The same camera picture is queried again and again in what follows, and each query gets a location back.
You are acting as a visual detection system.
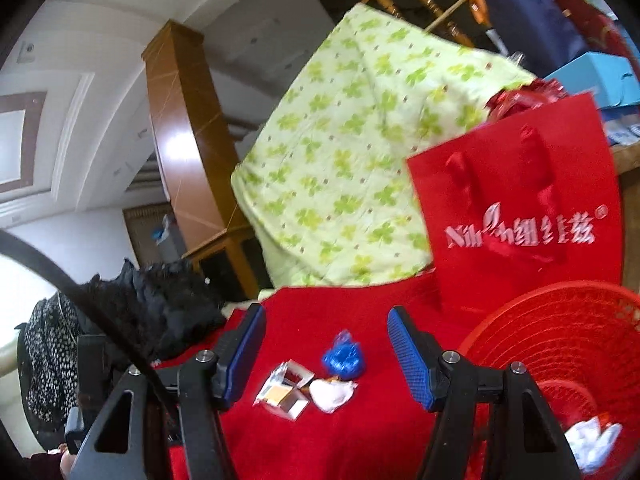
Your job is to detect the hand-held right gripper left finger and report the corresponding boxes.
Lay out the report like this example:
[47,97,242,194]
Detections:
[70,303,268,480]

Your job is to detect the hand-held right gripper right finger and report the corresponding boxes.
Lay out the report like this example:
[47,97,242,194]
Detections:
[387,305,583,480]

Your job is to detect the silver orange small carton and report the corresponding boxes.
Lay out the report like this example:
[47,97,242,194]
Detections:
[253,360,316,421]

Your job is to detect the blue plastic wrapper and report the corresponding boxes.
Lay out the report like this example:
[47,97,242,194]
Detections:
[321,329,366,380]

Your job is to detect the white wrapper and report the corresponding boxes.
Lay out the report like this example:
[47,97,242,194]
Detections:
[306,377,360,415]

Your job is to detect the red plastic mesh basket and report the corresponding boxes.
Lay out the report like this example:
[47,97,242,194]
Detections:
[457,280,640,480]

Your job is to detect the white paper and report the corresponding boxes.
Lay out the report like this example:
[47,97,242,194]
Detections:
[565,412,623,478]

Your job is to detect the person's left forearm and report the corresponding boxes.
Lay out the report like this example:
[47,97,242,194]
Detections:
[22,452,76,480]

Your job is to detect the black white dotted cloth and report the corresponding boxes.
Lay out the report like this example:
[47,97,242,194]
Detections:
[17,292,83,428]

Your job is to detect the black lace cloth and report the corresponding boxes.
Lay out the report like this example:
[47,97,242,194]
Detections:
[75,257,228,361]

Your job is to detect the red cloth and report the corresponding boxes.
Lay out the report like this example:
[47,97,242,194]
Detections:
[150,267,496,480]

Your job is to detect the wooden cabinet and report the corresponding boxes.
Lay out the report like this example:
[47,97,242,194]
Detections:
[122,203,246,301]

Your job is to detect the wooden pillar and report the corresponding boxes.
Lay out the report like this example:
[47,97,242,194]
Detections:
[141,19,261,301]

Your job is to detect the green clover print blanket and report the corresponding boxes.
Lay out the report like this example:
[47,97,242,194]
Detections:
[231,2,538,288]

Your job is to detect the red paper gift bag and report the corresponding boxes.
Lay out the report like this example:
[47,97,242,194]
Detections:
[406,92,623,311]

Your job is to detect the crinkled red plastic bag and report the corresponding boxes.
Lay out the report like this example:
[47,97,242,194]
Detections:
[484,78,571,123]

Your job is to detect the round wooden table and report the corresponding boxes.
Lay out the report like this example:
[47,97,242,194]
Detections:
[612,144,640,181]

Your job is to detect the blue white packet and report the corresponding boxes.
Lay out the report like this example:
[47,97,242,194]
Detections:
[602,110,640,147]

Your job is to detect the light blue cardboard box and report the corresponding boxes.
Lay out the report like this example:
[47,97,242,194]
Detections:
[542,51,640,111]

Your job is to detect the bamboo pole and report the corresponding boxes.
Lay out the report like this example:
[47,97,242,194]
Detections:
[422,0,483,33]

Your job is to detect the wooden stair railing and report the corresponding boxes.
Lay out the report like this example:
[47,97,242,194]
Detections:
[360,0,481,48]

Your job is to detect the dark red gift bag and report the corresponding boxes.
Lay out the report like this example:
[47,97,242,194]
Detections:
[555,0,640,61]

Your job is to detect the black cable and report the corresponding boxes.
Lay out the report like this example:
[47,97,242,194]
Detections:
[0,229,171,401]

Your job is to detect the navy bag with orange handles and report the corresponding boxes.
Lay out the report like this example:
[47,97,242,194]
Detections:
[472,0,591,78]

